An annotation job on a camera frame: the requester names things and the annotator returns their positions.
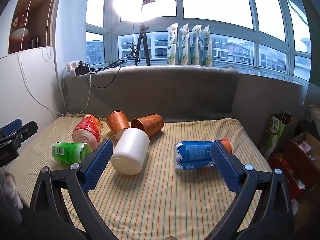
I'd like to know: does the orange paper cup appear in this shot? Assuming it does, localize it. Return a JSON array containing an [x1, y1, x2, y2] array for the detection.
[[130, 114, 164, 137], [106, 111, 130, 140]]

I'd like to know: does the white plastic cup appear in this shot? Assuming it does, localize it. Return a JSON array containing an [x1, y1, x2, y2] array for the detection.
[[111, 128, 150, 176]]

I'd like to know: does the red cardboard box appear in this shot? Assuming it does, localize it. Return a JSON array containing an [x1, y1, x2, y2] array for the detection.
[[268, 132, 319, 199]]

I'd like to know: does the green paper shopping bag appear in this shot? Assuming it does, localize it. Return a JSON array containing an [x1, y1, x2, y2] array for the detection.
[[259, 111, 298, 160]]

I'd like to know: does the white power strip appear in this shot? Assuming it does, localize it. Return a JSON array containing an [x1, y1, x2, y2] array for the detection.
[[65, 61, 82, 77]]

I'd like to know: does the black power adapter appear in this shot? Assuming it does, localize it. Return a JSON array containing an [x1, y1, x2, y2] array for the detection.
[[74, 61, 91, 76]]

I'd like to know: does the red white vase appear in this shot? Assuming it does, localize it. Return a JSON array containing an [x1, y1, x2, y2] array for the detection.
[[9, 9, 30, 54]]

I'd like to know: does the blue orange plastic bottle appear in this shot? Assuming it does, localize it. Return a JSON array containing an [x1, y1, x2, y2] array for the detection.
[[173, 138, 234, 170]]

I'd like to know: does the striped yellow cushion cover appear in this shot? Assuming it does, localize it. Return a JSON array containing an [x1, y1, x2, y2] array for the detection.
[[9, 116, 271, 239]]

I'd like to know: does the grey sofa backrest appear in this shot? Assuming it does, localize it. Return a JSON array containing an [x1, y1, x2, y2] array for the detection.
[[62, 66, 240, 122]]

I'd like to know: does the floral refill pouch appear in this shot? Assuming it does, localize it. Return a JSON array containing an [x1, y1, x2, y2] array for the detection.
[[180, 23, 191, 65], [167, 23, 178, 65], [191, 24, 202, 65], [202, 25, 214, 67]]

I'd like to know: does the white bead curtain cord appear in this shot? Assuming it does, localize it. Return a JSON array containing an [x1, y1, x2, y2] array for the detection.
[[41, 0, 59, 61]]

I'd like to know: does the white cable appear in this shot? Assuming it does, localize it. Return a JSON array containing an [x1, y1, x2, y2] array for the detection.
[[17, 0, 93, 118]]

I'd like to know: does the black cable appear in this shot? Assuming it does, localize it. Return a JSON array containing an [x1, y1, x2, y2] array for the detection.
[[86, 24, 137, 90]]

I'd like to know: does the round ring light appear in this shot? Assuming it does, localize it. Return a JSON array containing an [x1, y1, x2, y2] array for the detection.
[[113, 0, 160, 23]]

